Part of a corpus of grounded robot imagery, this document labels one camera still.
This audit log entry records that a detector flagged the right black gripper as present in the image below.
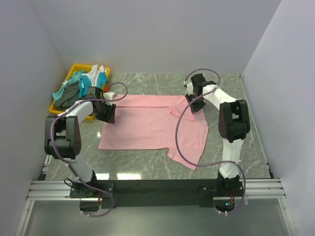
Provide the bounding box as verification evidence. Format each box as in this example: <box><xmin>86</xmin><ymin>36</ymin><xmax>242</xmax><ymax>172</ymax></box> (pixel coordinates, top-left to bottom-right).
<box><xmin>186</xmin><ymin>91</ymin><xmax>206</xmax><ymax>114</ymax></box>

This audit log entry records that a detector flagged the pink t shirt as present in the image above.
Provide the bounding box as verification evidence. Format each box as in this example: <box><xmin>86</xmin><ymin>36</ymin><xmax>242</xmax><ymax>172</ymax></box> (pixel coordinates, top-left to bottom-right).
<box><xmin>98</xmin><ymin>94</ymin><xmax>208</xmax><ymax>170</ymax></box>

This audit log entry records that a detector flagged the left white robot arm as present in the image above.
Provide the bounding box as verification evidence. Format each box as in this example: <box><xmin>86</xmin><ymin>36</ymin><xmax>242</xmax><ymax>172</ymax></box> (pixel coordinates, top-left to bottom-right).
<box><xmin>44</xmin><ymin>87</ymin><xmax>117</xmax><ymax>198</ymax></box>

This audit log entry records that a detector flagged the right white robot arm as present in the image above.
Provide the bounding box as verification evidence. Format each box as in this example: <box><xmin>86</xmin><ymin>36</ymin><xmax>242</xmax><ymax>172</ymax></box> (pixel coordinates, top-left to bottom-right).
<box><xmin>184</xmin><ymin>74</ymin><xmax>251</xmax><ymax>196</ymax></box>

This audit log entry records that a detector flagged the teal t shirt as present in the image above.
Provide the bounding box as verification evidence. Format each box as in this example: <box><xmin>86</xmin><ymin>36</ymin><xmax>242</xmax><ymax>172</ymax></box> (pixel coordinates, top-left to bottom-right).
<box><xmin>79</xmin><ymin>71</ymin><xmax>108</xmax><ymax>98</ymax></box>

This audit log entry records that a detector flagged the grey t shirt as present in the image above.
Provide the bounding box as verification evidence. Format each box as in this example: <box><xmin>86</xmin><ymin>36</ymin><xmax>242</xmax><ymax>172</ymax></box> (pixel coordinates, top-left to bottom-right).
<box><xmin>54</xmin><ymin>81</ymin><xmax>80</xmax><ymax>111</ymax></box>

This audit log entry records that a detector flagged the white t shirt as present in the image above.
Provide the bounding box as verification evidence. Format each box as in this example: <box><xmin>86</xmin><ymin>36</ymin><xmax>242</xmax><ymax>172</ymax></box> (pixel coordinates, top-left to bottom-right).
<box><xmin>87</xmin><ymin>64</ymin><xmax>108</xmax><ymax>88</ymax></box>

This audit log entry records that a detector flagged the light green t shirt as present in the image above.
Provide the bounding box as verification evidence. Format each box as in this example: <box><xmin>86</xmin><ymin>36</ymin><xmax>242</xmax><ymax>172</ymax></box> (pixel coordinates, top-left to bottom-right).
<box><xmin>52</xmin><ymin>70</ymin><xmax>86</xmax><ymax>101</ymax></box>

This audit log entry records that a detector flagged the yellow plastic bin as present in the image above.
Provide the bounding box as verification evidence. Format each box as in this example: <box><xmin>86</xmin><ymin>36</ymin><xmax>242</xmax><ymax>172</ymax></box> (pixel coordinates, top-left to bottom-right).
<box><xmin>49</xmin><ymin>64</ymin><xmax>110</xmax><ymax>120</ymax></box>

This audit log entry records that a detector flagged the black base bar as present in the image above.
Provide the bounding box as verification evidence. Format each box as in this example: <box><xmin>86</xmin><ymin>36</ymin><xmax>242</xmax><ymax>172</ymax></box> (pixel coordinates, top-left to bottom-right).
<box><xmin>69</xmin><ymin>179</ymin><xmax>244</xmax><ymax>209</ymax></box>

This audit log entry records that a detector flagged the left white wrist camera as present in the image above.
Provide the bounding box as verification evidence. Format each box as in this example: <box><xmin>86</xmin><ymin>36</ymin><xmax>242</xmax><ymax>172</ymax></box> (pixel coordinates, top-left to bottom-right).
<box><xmin>103</xmin><ymin>86</ymin><xmax>117</xmax><ymax>100</ymax></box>

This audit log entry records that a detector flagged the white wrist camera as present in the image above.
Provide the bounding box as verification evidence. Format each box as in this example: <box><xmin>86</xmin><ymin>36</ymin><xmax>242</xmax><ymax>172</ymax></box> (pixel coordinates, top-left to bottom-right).
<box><xmin>103</xmin><ymin>86</ymin><xmax>117</xmax><ymax>100</ymax></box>
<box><xmin>184</xmin><ymin>81</ymin><xmax>194</xmax><ymax>95</ymax></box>

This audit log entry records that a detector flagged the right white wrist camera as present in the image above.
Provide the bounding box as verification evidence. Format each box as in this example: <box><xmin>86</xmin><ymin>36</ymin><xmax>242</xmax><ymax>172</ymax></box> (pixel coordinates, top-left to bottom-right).
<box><xmin>184</xmin><ymin>81</ymin><xmax>194</xmax><ymax>95</ymax></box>

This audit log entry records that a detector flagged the aluminium rail frame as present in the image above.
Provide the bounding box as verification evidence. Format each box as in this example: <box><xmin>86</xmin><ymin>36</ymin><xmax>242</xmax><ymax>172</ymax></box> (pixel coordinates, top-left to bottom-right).
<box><xmin>14</xmin><ymin>152</ymin><xmax>298</xmax><ymax>236</ymax></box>

